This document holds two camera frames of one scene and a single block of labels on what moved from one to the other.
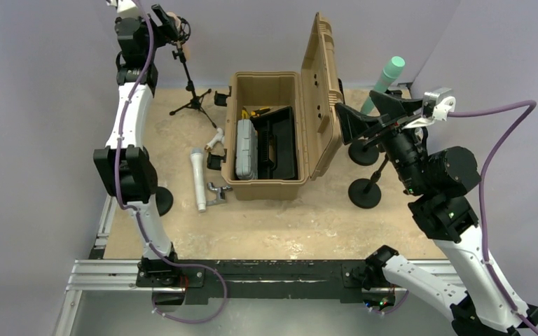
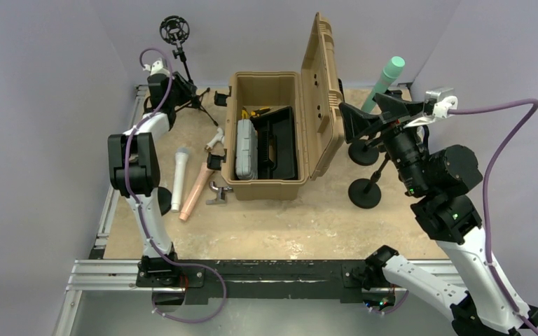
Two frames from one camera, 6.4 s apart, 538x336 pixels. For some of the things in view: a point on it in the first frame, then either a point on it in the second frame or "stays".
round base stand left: [164, 200] stays
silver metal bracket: [221, 192] stays
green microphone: [390, 75] stays
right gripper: [354, 124] stays
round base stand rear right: [363, 152] stays
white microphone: [197, 161] to [181, 161]
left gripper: [167, 33] to [185, 88]
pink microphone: [177, 22] to [202, 178]
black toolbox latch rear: [220, 99] stays
